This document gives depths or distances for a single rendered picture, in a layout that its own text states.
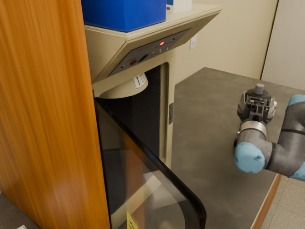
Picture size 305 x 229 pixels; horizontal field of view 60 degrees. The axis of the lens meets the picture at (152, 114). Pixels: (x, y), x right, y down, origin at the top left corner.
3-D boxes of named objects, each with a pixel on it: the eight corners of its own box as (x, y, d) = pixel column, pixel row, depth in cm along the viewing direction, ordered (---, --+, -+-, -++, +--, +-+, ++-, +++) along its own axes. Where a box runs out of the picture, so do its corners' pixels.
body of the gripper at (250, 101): (271, 97, 85) (270, 118, 76) (265, 119, 90) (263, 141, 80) (246, 94, 87) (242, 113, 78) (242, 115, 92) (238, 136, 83)
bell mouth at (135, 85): (65, 86, 68) (61, 66, 65) (113, 66, 80) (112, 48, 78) (115, 106, 59) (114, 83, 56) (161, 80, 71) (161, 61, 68)
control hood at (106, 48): (80, 82, 47) (71, 24, 42) (177, 42, 69) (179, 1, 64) (129, 100, 41) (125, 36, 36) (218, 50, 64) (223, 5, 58)
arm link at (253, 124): (263, 151, 77) (234, 144, 80) (263, 141, 81) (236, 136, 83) (268, 131, 73) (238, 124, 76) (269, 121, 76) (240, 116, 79)
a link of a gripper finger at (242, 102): (244, 86, 95) (253, 99, 88) (241, 100, 99) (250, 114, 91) (236, 86, 95) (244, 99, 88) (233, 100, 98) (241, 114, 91)
